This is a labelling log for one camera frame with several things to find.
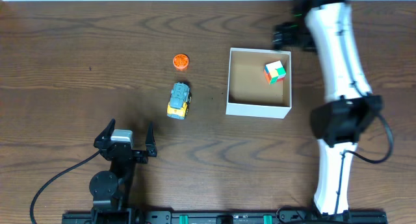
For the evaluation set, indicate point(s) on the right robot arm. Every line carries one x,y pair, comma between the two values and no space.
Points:
325,26

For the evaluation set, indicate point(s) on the multicolour puzzle cube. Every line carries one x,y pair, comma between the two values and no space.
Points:
274,72

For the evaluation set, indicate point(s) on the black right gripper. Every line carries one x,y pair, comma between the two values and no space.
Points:
297,35

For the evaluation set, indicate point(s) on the orange round toy disc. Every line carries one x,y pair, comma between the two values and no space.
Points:
181,62

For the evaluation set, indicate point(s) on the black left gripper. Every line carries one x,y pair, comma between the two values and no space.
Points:
127,153

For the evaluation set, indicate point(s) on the yellow grey toy truck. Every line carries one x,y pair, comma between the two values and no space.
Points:
180,98

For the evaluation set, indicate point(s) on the white cardboard box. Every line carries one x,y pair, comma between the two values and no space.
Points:
248,92

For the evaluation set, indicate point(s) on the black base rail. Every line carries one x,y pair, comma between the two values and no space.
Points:
283,216

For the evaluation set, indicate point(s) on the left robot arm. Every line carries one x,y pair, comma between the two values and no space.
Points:
110,188

